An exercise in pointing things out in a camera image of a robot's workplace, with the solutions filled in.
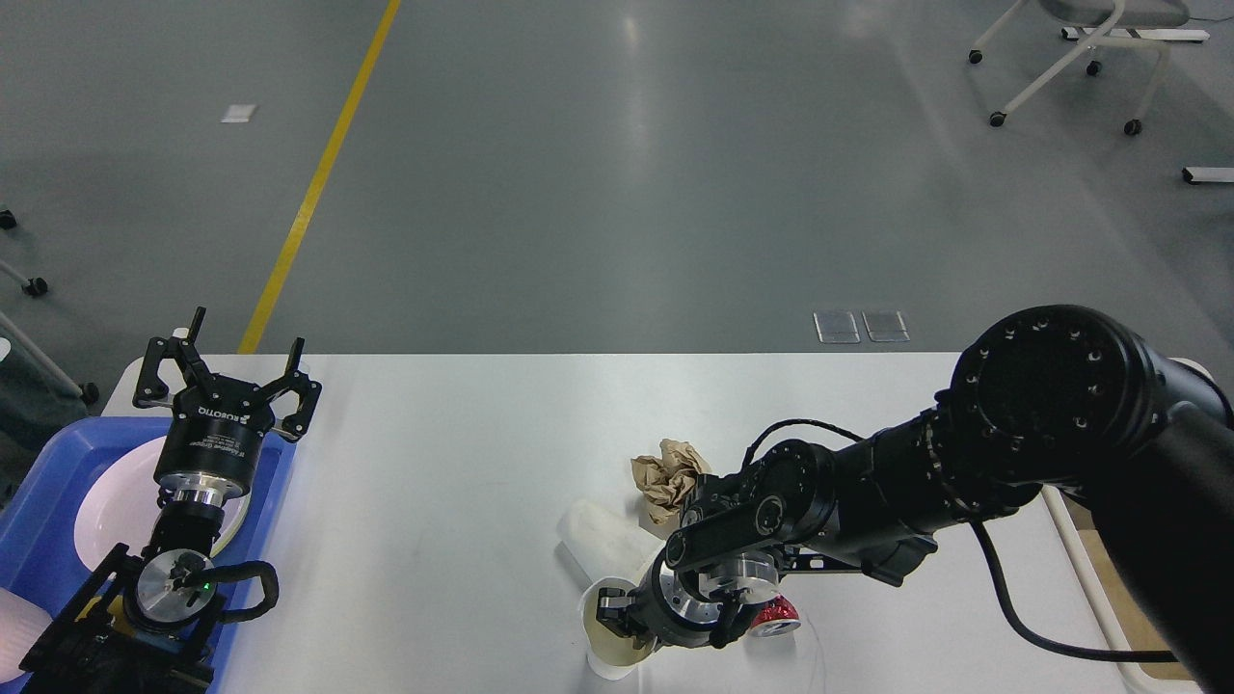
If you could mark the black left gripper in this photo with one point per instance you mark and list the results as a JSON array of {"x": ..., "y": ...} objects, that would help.
[{"x": 214, "y": 445}]

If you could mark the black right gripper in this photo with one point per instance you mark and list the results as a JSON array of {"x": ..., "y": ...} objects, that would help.
[{"x": 666, "y": 609}]

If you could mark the white paper cup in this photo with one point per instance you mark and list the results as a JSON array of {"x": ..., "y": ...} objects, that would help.
[
  {"x": 606, "y": 545},
  {"x": 610, "y": 656}
]

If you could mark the pink plate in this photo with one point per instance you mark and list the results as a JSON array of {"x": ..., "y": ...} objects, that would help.
[{"x": 120, "y": 507}]

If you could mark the pink mug dark inside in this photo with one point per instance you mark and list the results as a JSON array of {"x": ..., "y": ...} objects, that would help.
[{"x": 22, "y": 624}]

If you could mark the brown paper bag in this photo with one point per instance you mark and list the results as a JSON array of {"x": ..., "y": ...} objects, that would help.
[{"x": 1137, "y": 630}]

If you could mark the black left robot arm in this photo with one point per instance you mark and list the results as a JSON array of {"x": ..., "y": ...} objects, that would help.
[{"x": 141, "y": 622}]

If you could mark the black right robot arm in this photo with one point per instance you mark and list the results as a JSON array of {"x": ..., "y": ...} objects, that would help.
[{"x": 874, "y": 506}]

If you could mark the white paper cup lying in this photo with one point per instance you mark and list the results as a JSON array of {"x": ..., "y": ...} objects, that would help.
[{"x": 606, "y": 545}]

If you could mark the light green plate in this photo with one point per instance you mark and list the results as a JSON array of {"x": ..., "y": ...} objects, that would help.
[{"x": 234, "y": 513}]

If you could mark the crumpled brown paper ball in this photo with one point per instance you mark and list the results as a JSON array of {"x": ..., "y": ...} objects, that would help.
[{"x": 665, "y": 479}]

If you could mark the crushed red can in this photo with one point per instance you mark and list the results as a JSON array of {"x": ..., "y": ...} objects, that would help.
[{"x": 777, "y": 617}]

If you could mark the person in jeans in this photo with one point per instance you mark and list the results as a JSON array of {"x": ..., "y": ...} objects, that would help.
[{"x": 34, "y": 407}]

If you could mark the blue plastic tray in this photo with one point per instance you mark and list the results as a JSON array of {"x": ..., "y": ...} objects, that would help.
[{"x": 38, "y": 558}]

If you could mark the clear floor plate left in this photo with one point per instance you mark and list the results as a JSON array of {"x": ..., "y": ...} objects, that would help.
[{"x": 837, "y": 327}]

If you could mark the clear floor plate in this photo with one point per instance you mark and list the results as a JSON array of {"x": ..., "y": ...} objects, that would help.
[
  {"x": 837, "y": 327},
  {"x": 886, "y": 326}
]

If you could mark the clear floor plate right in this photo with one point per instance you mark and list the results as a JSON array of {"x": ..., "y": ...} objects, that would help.
[{"x": 886, "y": 326}]

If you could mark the cream plastic bin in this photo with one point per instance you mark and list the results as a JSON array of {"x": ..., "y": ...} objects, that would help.
[{"x": 1109, "y": 617}]

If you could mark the white bar on floor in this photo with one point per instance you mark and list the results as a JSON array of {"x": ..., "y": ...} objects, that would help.
[{"x": 1195, "y": 175}]

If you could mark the white office chair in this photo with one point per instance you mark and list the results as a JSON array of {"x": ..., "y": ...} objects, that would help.
[{"x": 1112, "y": 24}]

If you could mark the white cart frame left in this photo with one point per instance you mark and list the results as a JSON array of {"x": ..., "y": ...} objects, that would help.
[{"x": 36, "y": 287}]

